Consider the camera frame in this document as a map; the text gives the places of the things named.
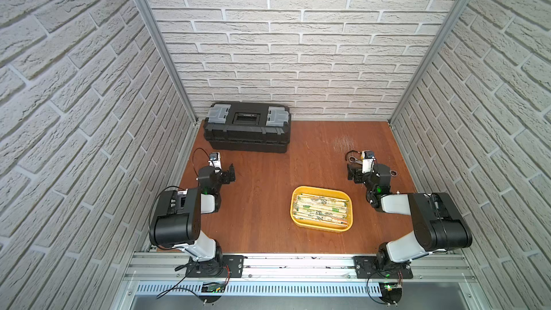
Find yellow plastic storage box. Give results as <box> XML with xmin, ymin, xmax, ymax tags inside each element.
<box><xmin>290</xmin><ymin>186</ymin><xmax>354</xmax><ymax>233</ymax></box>

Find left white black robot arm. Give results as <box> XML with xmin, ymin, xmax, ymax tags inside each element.
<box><xmin>149</xmin><ymin>165</ymin><xmax>235</xmax><ymax>277</ymax></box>

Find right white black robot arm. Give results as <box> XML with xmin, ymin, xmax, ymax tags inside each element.
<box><xmin>347</xmin><ymin>162</ymin><xmax>473</xmax><ymax>279</ymax></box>

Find wrapped chopsticks pile in box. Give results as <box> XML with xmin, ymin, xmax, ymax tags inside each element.
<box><xmin>291</xmin><ymin>194</ymin><xmax>352</xmax><ymax>228</ymax></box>

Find silver metal wrench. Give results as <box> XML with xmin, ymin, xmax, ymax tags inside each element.
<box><xmin>347</xmin><ymin>156</ymin><xmax>362</xmax><ymax>164</ymax></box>

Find black plastic toolbox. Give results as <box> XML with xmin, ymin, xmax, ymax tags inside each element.
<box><xmin>203</xmin><ymin>102</ymin><xmax>291</xmax><ymax>154</ymax></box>

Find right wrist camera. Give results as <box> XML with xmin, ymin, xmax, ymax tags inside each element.
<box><xmin>362</xmin><ymin>158</ymin><xmax>375</xmax><ymax>174</ymax></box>

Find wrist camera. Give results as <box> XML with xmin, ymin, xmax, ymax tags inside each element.
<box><xmin>362</xmin><ymin>158</ymin><xmax>375</xmax><ymax>174</ymax></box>
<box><xmin>209</xmin><ymin>152</ymin><xmax>222</xmax><ymax>172</ymax></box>

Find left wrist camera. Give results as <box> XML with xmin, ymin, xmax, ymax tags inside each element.
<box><xmin>209</xmin><ymin>152</ymin><xmax>222</xmax><ymax>172</ymax></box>

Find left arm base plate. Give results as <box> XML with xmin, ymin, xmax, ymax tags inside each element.
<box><xmin>185</xmin><ymin>254</ymin><xmax>245</xmax><ymax>278</ymax></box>

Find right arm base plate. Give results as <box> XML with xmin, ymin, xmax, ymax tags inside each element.
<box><xmin>352</xmin><ymin>255</ymin><xmax>413</xmax><ymax>280</ymax></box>

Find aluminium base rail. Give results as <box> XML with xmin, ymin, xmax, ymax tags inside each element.
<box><xmin>119</xmin><ymin>253</ymin><xmax>476</xmax><ymax>299</ymax></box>

